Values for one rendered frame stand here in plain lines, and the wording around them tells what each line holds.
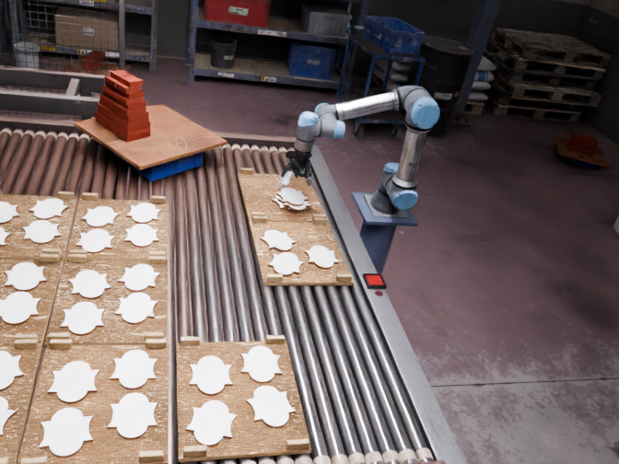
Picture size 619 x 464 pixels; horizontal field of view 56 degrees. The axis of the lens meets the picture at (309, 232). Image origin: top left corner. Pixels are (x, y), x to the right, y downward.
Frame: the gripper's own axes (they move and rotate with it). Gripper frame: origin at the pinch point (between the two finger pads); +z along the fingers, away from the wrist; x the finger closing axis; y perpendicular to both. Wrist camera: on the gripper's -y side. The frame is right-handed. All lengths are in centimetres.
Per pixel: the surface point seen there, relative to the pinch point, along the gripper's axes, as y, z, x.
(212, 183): -25.9, 10.8, -28.1
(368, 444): 121, 11, -29
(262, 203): -2.8, 9.2, -12.7
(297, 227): 18.0, 9.2, -5.0
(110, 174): -40, 11, -71
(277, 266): 42.5, 8.0, -24.6
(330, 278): 53, 9, -7
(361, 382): 100, 11, -20
